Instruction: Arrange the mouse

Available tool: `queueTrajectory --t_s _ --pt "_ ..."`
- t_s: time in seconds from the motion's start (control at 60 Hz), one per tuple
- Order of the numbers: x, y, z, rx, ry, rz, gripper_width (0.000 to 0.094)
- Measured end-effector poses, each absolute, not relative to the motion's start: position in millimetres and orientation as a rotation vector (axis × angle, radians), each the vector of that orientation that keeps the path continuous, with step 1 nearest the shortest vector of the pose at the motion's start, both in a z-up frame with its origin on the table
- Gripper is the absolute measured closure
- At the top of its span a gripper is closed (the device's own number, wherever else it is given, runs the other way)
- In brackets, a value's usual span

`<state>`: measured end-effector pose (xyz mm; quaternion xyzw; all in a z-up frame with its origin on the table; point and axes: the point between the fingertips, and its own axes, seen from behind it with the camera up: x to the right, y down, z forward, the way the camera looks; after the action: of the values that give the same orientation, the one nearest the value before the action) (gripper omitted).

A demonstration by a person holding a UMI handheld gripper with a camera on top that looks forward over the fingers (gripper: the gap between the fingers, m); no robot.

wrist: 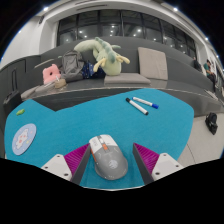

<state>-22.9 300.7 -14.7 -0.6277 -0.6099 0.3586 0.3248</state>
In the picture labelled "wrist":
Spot black suitcase with handle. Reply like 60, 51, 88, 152
3, 68, 23, 116

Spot grey computer mouse orange accent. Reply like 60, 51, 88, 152
88, 134, 129, 181

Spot black bag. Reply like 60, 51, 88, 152
204, 112, 219, 136

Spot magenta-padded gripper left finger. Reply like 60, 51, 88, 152
40, 143, 92, 186

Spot white marker black cap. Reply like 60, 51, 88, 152
125, 97, 150, 116

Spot pink plush cushion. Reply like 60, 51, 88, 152
42, 64, 62, 85

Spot small tan hat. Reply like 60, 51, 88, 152
54, 78, 68, 90

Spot flat grey square cushion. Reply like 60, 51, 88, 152
20, 84, 44, 101
103, 73, 152, 86

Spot dark blue patterned bag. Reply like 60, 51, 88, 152
81, 61, 107, 80

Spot grey backpack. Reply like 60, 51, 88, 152
60, 49, 86, 83

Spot large green dragon plush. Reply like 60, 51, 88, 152
73, 36, 131, 77

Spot person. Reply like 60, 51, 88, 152
203, 59, 217, 84

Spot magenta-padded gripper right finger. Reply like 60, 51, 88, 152
132, 142, 184, 186

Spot large dark window wall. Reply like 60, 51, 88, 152
56, 9, 198, 59

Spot round light blue mouse pad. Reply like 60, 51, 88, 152
11, 123, 38, 156

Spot upright grey seat cushion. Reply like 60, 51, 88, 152
137, 46, 169, 81

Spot round ceiling lights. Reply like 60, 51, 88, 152
16, 5, 212, 43

